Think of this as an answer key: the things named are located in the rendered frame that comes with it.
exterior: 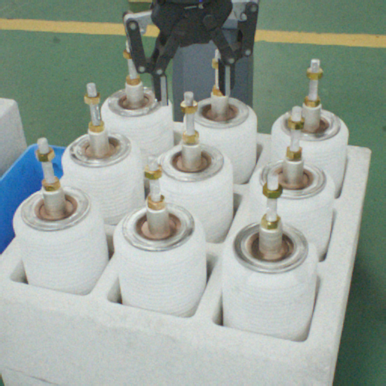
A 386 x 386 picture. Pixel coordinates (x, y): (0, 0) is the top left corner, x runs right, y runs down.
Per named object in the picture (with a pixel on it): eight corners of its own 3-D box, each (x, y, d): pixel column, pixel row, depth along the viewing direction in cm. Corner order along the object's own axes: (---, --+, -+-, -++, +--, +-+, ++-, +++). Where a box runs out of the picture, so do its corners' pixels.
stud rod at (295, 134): (290, 170, 74) (294, 111, 70) (287, 165, 75) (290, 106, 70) (299, 168, 74) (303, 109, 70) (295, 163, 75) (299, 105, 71)
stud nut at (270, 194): (258, 191, 63) (258, 184, 62) (273, 185, 64) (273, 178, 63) (271, 202, 62) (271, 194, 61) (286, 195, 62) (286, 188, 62)
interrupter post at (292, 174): (296, 190, 75) (298, 166, 73) (277, 183, 76) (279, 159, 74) (307, 179, 76) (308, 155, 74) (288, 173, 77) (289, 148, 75)
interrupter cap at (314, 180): (306, 210, 72) (307, 205, 71) (246, 187, 75) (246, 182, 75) (338, 175, 76) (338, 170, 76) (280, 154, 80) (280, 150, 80)
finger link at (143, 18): (162, -3, 67) (169, 17, 69) (119, 13, 67) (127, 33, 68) (168, 6, 65) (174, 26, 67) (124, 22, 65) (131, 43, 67)
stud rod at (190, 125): (187, 153, 77) (184, 96, 73) (186, 148, 78) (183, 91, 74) (196, 152, 77) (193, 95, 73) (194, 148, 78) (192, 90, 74)
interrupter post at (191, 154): (193, 157, 80) (192, 133, 78) (206, 165, 79) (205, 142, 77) (177, 164, 79) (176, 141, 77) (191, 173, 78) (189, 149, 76)
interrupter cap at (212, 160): (195, 139, 83) (195, 135, 83) (237, 166, 79) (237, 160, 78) (147, 163, 80) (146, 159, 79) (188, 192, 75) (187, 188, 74)
